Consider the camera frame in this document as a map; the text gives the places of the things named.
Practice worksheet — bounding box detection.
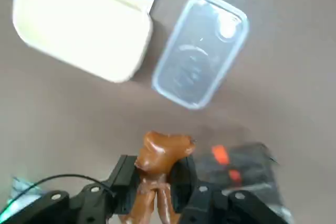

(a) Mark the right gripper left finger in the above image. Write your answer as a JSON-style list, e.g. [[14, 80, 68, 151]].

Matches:
[[0, 154, 140, 224]]

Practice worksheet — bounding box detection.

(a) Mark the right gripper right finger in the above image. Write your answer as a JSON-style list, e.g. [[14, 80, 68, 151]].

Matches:
[[170, 155, 289, 224]]

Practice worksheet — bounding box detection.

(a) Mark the brown toy chicken drumstick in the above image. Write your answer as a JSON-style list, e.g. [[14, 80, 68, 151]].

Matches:
[[118, 131, 196, 224]]

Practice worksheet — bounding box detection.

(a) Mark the clear plastic lid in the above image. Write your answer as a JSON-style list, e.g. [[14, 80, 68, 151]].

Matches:
[[152, 0, 249, 110]]

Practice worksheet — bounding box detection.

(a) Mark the cream rectangular container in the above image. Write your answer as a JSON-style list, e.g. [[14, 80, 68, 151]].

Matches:
[[12, 0, 153, 83]]

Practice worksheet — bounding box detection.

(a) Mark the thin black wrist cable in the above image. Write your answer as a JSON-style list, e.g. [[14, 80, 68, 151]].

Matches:
[[0, 173, 118, 209]]

